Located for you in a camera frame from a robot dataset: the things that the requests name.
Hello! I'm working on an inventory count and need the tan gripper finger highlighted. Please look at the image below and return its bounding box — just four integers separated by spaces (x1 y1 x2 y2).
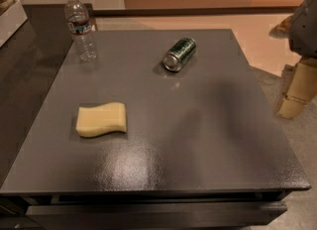
276 57 317 119

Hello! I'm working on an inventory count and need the clear plastic water bottle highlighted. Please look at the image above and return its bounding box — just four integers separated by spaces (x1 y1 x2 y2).
64 0 98 61

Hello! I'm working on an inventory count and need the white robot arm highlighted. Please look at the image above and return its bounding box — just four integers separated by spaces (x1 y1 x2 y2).
276 0 317 119

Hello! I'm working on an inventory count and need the yellow sponge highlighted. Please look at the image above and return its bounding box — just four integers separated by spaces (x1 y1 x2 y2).
76 102 127 138

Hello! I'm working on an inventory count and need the green soda can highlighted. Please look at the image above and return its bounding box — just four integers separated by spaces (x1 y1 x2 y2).
162 38 197 72

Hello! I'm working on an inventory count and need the dark table drawer front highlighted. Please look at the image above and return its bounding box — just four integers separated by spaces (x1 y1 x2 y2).
27 201 287 229

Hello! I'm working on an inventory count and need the dark side counter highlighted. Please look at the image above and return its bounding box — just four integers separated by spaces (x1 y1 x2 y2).
0 4 72 185

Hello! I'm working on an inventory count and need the white box at left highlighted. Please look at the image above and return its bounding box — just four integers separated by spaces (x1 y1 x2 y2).
0 0 28 48

